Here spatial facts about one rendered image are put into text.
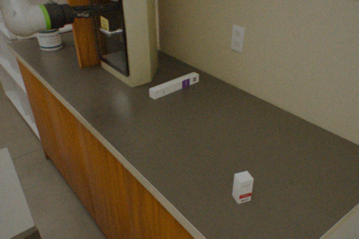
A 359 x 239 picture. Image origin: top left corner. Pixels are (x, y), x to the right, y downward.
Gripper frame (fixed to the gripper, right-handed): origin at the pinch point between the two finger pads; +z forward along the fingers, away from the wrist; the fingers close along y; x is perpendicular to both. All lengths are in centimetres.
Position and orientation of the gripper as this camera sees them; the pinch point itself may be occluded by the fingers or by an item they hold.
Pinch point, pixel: (108, 7)
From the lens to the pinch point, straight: 147.9
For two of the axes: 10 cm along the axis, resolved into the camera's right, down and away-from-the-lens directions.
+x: 0.0, 8.4, 5.4
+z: 7.8, -3.3, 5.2
